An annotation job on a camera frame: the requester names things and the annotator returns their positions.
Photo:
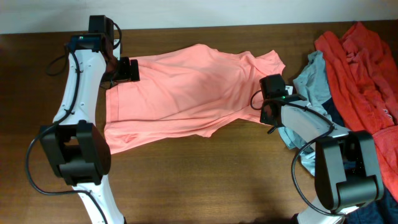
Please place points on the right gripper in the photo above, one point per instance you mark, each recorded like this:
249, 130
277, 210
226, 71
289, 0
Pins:
263, 116

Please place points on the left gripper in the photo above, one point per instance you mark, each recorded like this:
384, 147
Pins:
127, 74

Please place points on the salmon pink shirt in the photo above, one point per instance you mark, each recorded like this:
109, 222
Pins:
192, 91

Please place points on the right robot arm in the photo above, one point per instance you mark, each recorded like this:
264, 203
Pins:
347, 173

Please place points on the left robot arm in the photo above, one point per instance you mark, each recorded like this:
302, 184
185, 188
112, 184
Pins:
75, 149

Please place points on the grey shirt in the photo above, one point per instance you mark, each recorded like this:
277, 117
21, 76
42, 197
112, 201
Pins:
312, 83

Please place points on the red shirt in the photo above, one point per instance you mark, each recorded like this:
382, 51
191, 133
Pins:
362, 76

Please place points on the navy blue garment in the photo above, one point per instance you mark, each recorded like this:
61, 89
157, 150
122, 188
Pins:
383, 211

